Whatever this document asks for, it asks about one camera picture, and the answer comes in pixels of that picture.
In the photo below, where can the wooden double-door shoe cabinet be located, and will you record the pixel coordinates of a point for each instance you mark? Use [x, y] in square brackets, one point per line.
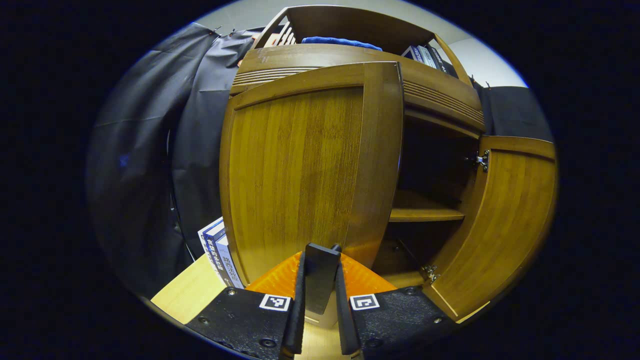
[350, 22]

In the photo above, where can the dark purple book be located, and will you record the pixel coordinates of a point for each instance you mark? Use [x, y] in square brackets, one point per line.
[410, 54]

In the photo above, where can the wooden inner cabinet shelf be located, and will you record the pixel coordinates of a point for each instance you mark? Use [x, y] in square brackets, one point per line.
[425, 214]

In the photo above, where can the blue towel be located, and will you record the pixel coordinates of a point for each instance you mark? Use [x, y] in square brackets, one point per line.
[340, 42]

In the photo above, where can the black book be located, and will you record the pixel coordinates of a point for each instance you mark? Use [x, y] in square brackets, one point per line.
[442, 62]

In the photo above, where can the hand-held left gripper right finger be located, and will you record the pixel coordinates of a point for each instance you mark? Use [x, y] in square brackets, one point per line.
[345, 325]

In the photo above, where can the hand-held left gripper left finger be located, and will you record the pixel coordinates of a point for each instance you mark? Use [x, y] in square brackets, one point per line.
[298, 320]

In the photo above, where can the black backdrop cloth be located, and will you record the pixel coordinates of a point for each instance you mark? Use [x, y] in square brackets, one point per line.
[140, 150]

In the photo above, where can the metal door hinge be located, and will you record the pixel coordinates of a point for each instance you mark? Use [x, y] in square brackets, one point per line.
[480, 160]
[430, 273]

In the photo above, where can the wooden shoe cabinet door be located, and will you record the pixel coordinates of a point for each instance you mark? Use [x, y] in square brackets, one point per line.
[505, 225]
[300, 175]

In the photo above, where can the wooden ribbed cabinet drawer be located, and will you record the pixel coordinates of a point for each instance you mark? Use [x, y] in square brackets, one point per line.
[440, 100]

